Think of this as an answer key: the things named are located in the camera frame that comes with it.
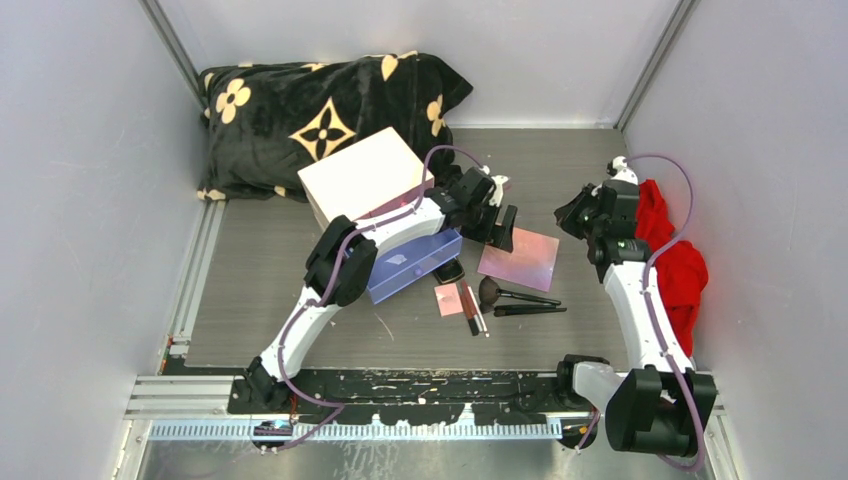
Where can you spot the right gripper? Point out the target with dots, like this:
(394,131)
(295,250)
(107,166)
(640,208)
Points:
(566,215)

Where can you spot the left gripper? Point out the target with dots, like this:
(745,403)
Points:
(502,236)

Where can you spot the holographic pink palette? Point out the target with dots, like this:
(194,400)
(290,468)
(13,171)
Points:
(530,264)

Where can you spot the black square compact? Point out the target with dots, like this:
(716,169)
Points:
(449,272)

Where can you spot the white drawer organizer box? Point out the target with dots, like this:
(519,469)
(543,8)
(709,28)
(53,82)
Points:
(373,176)

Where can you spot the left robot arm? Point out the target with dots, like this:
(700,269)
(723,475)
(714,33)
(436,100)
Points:
(339,266)

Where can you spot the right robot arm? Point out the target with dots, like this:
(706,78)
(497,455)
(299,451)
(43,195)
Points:
(662,405)

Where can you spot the black makeup brush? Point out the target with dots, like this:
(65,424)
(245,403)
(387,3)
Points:
(516,310)

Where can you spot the red makeup pencil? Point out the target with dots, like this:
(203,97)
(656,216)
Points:
(468,309)

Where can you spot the white makeup pencil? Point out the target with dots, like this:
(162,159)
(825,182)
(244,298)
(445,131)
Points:
(478,316)

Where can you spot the large powder brush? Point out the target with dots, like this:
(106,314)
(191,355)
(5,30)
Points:
(489,292)

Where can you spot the small pink compact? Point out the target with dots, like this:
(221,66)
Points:
(448,299)

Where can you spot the red cloth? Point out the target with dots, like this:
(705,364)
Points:
(682,272)

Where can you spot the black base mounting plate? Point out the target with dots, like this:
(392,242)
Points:
(417,397)

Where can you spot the black floral plush blanket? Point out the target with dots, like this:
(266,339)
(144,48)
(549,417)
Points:
(265,122)

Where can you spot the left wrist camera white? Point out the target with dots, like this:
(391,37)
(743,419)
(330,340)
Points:
(501,185)

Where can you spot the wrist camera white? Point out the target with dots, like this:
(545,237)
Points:
(619,170)
(501,185)

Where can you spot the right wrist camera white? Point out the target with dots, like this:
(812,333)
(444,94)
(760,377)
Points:
(619,170)

